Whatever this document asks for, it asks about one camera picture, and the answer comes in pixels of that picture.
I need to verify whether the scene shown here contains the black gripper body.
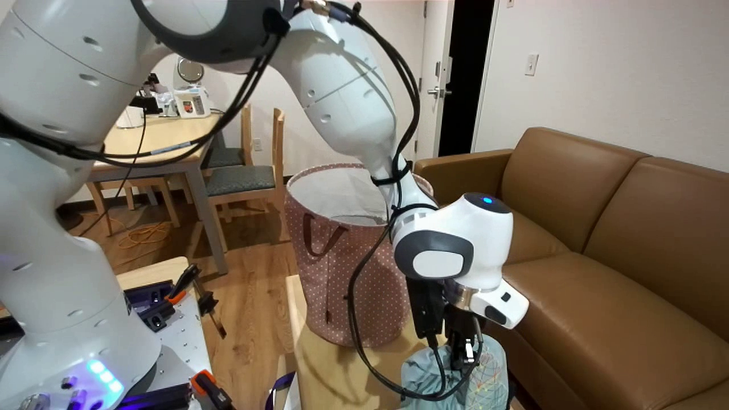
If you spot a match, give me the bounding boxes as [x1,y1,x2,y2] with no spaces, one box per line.
[442,285,484,347]

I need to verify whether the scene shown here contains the light blue cloth garment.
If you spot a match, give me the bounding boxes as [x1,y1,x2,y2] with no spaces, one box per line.
[395,337,480,410]

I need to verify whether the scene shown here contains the maroon patterned laundry bag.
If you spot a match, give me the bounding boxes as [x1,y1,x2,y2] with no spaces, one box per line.
[282,162,434,352]

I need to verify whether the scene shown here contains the brown leather sofa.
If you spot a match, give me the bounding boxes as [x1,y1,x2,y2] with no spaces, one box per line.
[411,124,729,410]

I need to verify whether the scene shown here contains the white room door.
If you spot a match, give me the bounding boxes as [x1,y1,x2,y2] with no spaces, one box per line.
[411,0,457,162]

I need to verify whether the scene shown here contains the orange black hand tool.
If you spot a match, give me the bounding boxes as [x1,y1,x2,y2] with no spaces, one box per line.
[186,366,239,410]

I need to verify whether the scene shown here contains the small black clamp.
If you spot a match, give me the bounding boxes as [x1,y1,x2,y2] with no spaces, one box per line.
[195,288,229,342]

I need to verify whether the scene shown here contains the wooden chair grey seat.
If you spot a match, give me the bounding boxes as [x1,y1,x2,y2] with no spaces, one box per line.
[203,98,255,170]
[183,105,288,260]

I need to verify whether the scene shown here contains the black orange clamp tool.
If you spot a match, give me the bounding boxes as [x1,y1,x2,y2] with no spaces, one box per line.
[161,262,204,308]

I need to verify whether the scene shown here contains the purple black device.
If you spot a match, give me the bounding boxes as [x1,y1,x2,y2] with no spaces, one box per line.
[123,280,186,335]

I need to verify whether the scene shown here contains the wooden dining table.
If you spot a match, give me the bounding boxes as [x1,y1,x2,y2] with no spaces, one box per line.
[73,108,229,275]

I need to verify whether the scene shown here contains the round table mirror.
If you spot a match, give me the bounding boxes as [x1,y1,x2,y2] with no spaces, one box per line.
[172,57,206,87]

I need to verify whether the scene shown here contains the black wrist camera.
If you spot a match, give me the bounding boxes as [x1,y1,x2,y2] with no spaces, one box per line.
[408,277,447,342]

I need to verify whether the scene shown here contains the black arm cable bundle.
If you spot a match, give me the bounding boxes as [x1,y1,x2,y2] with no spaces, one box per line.
[13,0,488,403]

